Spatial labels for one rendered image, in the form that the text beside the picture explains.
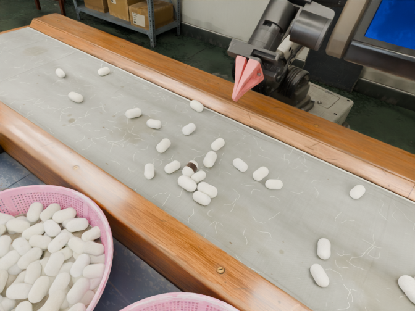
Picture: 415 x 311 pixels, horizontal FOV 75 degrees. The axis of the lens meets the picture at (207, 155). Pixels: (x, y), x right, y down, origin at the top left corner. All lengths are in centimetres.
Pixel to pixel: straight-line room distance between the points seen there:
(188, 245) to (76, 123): 39
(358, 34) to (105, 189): 40
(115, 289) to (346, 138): 53
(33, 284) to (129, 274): 13
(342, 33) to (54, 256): 43
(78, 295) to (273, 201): 33
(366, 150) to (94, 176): 53
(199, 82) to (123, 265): 47
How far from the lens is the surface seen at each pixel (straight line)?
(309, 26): 57
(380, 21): 25
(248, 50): 54
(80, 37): 102
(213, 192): 47
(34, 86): 84
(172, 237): 42
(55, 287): 45
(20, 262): 48
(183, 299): 38
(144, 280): 49
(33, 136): 63
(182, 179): 49
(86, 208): 48
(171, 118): 65
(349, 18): 25
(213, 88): 72
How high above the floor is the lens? 113
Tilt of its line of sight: 44 degrees down
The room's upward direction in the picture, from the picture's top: 5 degrees clockwise
